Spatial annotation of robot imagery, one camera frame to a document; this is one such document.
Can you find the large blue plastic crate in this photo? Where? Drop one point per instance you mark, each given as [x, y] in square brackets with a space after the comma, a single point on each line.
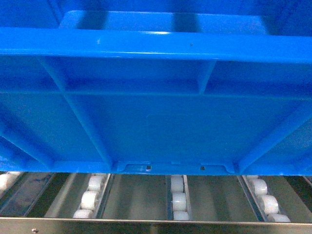
[157, 87]

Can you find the stainless steel roller shelf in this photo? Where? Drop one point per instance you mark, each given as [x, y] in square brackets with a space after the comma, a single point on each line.
[76, 203]

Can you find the white roller track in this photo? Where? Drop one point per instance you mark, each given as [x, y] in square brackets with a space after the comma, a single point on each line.
[178, 198]

